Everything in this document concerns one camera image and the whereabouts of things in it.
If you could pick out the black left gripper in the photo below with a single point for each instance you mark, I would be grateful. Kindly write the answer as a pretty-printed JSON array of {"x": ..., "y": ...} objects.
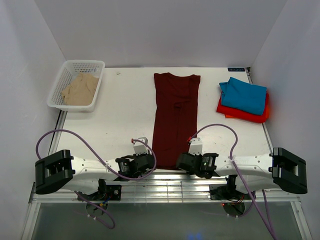
[{"x": 136, "y": 157}]

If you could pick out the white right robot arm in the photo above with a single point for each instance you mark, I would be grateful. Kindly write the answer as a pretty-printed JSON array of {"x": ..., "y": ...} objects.
[{"x": 280, "y": 169}]

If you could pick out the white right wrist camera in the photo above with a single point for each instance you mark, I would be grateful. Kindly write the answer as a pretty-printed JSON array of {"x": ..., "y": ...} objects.
[{"x": 195, "y": 146}]

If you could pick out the folded orange red t shirt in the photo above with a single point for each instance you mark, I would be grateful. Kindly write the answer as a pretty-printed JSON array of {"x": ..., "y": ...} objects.
[{"x": 233, "y": 113}]

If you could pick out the blue table label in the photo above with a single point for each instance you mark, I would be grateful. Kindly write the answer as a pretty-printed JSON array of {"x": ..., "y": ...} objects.
[{"x": 236, "y": 69}]

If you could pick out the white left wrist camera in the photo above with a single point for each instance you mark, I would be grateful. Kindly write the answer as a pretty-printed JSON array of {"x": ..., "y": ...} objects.
[{"x": 139, "y": 146}]

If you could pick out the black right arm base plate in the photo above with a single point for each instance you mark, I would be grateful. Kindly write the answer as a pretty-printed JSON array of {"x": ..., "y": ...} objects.
[{"x": 221, "y": 192}]

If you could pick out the dark red t shirt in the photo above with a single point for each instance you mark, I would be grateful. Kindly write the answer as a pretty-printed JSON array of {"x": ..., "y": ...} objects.
[{"x": 175, "y": 117}]

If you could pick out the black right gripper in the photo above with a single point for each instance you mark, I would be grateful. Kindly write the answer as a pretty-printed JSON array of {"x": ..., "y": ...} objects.
[{"x": 199, "y": 156}]

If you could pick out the beige t shirt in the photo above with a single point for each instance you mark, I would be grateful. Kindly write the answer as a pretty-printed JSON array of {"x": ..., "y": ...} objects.
[{"x": 81, "y": 91}]

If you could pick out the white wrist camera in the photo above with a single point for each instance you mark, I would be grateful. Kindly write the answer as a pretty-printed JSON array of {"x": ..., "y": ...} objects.
[
  {"x": 195, "y": 146},
  {"x": 139, "y": 146}
]

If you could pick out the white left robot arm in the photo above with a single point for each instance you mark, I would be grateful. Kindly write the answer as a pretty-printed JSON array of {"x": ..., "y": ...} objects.
[{"x": 61, "y": 170}]

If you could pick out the folded blue t shirt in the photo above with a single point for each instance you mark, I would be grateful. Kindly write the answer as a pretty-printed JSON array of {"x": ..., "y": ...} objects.
[{"x": 243, "y": 96}]

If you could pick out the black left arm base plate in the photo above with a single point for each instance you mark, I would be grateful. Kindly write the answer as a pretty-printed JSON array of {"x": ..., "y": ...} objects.
[{"x": 106, "y": 192}]

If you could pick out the aluminium rail frame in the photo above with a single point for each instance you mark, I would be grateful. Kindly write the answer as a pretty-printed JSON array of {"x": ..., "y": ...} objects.
[{"x": 162, "y": 188}]

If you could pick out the white plastic basket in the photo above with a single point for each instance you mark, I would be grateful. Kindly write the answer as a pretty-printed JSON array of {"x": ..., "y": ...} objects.
[{"x": 68, "y": 72}]

